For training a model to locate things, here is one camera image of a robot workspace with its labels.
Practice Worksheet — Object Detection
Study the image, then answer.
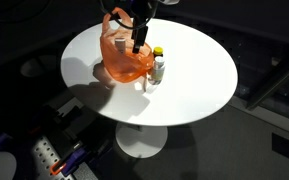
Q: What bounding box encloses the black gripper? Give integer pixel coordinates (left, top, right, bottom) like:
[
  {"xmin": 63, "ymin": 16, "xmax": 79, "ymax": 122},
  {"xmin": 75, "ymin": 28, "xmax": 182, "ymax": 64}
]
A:
[{"xmin": 126, "ymin": 0, "xmax": 158, "ymax": 54}]

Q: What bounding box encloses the orange plastic bag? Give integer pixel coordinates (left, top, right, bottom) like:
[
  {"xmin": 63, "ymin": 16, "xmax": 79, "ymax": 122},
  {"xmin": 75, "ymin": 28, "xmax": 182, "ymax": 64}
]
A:
[{"xmin": 100, "ymin": 13, "xmax": 154, "ymax": 83}]

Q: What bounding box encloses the yellow-capped dark bottle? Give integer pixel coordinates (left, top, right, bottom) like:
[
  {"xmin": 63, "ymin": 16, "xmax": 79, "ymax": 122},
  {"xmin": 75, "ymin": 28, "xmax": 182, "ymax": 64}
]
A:
[{"xmin": 153, "ymin": 46, "xmax": 163, "ymax": 57}]

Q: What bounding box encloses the white-capped clear bottle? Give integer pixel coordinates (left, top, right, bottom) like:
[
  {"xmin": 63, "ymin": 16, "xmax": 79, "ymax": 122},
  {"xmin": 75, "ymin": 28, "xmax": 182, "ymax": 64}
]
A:
[{"xmin": 150, "ymin": 57, "xmax": 165, "ymax": 85}]

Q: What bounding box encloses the round white table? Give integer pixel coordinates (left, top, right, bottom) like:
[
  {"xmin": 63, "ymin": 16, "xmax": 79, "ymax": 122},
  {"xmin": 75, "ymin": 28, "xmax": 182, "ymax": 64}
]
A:
[{"xmin": 61, "ymin": 19, "xmax": 238, "ymax": 158}]

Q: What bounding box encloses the perforated metal plate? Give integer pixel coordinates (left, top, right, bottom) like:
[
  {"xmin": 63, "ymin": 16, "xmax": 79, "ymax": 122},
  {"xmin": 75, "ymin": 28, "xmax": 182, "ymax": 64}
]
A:
[{"xmin": 31, "ymin": 136, "xmax": 99, "ymax": 180}]

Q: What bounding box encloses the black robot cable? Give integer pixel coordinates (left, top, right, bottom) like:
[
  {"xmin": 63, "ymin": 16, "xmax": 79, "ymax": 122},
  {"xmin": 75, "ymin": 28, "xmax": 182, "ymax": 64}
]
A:
[{"xmin": 98, "ymin": 0, "xmax": 158, "ymax": 31}]

